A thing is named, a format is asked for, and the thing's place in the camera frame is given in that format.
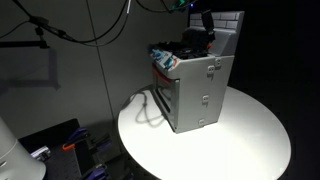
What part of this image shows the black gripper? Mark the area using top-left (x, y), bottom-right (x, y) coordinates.
top-left (186, 0), bottom-right (215, 37)

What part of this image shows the grey toy stove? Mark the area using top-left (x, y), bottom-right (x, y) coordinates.
top-left (148, 10), bottom-right (245, 134)

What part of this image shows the black burner grate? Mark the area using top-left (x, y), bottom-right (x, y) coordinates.
top-left (174, 47), bottom-right (209, 60)

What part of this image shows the grey oven door with window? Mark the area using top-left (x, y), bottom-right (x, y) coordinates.
top-left (151, 64), bottom-right (180, 133)

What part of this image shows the black boom pole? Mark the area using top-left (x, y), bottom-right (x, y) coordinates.
top-left (12, 0), bottom-right (78, 44)

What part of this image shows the purple spring clamp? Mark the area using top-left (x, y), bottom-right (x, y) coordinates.
top-left (82, 165), bottom-right (108, 180)
top-left (65, 127), bottom-right (90, 145)

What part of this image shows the black horizontal stand bar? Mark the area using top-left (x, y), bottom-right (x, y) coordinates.
top-left (0, 39), bottom-right (50, 50)

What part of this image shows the orange clamp lever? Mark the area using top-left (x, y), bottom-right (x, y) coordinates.
top-left (61, 142), bottom-right (76, 151)

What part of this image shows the black mounting board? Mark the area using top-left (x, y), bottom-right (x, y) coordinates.
top-left (18, 118), bottom-right (129, 180)

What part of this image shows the silver labelled metal block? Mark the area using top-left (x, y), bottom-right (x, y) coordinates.
top-left (29, 146), bottom-right (53, 163)

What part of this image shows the black hanging cable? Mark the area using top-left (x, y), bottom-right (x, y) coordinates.
top-left (59, 0), bottom-right (130, 44)
top-left (83, 13), bottom-right (129, 48)
top-left (134, 0), bottom-right (176, 14)

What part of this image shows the red oven door handle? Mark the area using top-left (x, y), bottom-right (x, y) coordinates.
top-left (153, 64), bottom-right (175, 86)

